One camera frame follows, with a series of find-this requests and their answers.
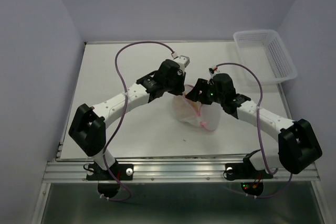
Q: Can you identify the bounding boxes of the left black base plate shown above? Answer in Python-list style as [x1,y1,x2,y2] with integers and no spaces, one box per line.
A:
[85,163,135,182]

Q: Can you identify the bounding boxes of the white plastic basket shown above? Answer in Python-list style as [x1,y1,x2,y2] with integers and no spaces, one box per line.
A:
[233,29,298,85]

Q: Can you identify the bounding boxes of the aluminium mounting rail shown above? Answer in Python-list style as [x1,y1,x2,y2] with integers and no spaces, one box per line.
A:
[41,155,321,184]

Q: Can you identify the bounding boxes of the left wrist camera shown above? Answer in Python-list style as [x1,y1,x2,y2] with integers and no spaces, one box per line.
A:
[173,56,190,69]

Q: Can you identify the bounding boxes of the white mesh laundry bag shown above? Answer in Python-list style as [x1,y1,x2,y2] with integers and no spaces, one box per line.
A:
[171,84,222,132]

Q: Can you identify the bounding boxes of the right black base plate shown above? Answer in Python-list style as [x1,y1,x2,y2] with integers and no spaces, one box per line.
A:
[223,150,273,181]

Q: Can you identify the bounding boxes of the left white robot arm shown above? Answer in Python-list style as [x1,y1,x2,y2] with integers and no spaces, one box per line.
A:
[69,56,190,179]

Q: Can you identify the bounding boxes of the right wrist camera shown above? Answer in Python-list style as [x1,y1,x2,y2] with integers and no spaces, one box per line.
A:
[208,66,220,76]

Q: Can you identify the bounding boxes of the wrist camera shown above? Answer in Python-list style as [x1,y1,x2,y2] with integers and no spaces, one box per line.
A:
[208,66,220,76]
[173,56,190,69]

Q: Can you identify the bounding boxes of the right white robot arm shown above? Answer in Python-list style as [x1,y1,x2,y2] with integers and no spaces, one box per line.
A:
[186,73,322,177]

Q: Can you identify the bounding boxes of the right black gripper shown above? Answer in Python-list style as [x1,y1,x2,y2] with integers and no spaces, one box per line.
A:
[184,78,224,105]

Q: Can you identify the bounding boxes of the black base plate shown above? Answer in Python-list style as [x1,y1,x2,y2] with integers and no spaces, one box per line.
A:
[223,150,273,181]
[85,163,135,182]

